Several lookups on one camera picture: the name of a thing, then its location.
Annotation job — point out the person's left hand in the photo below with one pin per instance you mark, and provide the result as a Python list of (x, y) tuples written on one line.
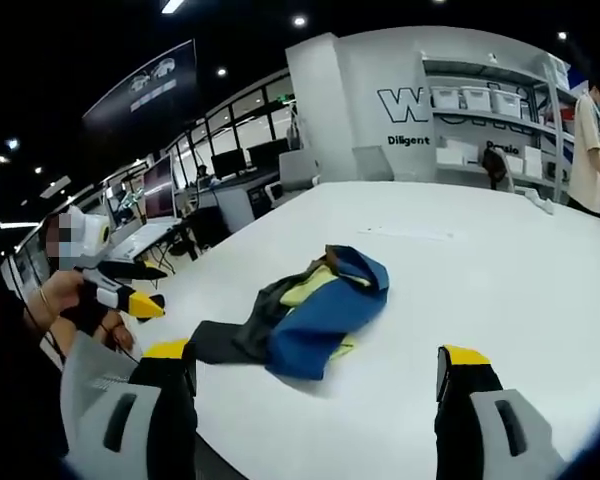
[(62, 295)]

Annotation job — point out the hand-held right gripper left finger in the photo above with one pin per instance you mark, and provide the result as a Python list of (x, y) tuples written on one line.
[(87, 400)]

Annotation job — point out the grey office chair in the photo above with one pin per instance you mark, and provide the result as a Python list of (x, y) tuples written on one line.
[(300, 170)]

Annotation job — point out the black computer monitor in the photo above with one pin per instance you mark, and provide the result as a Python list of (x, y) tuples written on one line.
[(269, 152), (227, 164)]

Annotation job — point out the dark hanging banner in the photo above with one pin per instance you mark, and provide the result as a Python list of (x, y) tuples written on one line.
[(145, 85)]

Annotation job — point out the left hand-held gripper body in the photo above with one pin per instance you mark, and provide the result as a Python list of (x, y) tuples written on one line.
[(97, 235)]

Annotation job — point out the white folding desk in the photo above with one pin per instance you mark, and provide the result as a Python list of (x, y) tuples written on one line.
[(142, 239)]

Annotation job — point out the grey panel board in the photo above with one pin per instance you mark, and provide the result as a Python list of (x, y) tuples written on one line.
[(375, 162)]

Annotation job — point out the dark office chair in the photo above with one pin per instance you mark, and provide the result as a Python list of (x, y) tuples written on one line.
[(495, 167)]

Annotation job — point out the person's dark clothing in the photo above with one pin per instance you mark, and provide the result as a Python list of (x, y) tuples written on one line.
[(10, 370)]

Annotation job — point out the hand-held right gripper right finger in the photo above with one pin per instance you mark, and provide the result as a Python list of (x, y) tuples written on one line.
[(510, 425)]

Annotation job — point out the grey metal storage shelf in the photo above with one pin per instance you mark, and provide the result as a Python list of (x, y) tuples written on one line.
[(485, 125)]

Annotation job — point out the blue grey yellow garment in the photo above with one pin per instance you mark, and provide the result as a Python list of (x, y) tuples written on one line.
[(310, 325)]

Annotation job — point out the silver framed computer monitor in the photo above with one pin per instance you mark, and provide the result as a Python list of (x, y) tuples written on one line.
[(159, 187)]

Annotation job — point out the round ceiling light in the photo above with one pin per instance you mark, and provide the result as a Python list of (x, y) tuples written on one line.
[(299, 21), (221, 71), (562, 35)]

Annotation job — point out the white storage box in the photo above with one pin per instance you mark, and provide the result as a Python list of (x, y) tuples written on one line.
[(476, 100), (507, 104), (446, 98)]

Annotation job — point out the small white cloth item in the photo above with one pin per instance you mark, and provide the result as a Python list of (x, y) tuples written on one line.
[(539, 200)]

